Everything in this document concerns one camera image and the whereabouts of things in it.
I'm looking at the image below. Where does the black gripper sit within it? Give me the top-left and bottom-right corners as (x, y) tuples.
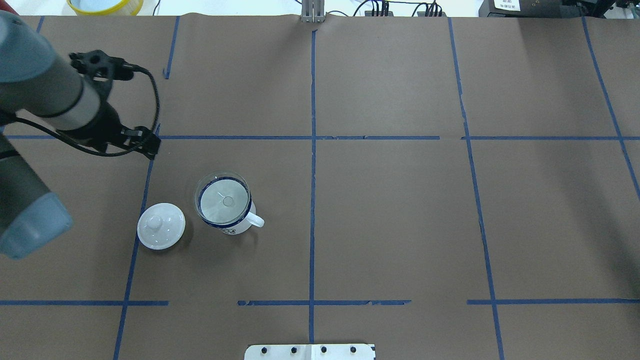
(57, 102), (162, 161)

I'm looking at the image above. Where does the clear plastic funnel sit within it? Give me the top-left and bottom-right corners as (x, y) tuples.
(194, 171), (251, 226)

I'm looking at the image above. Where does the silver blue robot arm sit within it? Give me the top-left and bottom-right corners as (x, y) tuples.
(0, 10), (161, 260)

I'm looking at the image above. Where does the white enamel cup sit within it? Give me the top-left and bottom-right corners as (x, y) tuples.
(198, 176), (265, 236)

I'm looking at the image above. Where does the yellow tape roll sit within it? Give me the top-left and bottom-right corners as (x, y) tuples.
(66, 0), (144, 16)

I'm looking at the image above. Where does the black desktop computer box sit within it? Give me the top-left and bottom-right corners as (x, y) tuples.
(478, 0), (616, 19)

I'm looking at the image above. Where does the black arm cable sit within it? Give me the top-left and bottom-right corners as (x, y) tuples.
(10, 65), (162, 158)

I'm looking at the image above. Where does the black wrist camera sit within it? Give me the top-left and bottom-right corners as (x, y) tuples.
(68, 49), (135, 81)

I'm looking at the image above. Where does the aluminium frame post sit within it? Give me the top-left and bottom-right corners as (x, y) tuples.
(297, 0), (326, 24)

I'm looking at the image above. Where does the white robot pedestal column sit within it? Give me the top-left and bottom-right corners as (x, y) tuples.
(243, 343), (377, 360)

